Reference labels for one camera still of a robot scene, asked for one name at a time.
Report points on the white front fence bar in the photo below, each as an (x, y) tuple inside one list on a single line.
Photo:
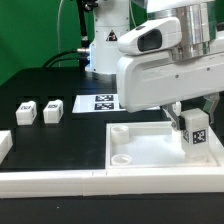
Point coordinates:
[(111, 182)]

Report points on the white fence bar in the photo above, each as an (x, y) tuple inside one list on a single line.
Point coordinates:
[(5, 143), (111, 182)]

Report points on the white left fence bar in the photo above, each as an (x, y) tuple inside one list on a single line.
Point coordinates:
[(5, 143)]

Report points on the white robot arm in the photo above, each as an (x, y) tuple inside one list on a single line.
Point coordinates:
[(115, 18)]

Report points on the white square tabletop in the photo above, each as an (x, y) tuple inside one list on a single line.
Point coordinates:
[(153, 145)]

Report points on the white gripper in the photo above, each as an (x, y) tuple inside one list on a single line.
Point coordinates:
[(147, 76)]

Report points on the white marker sheet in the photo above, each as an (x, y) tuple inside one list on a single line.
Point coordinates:
[(97, 103)]

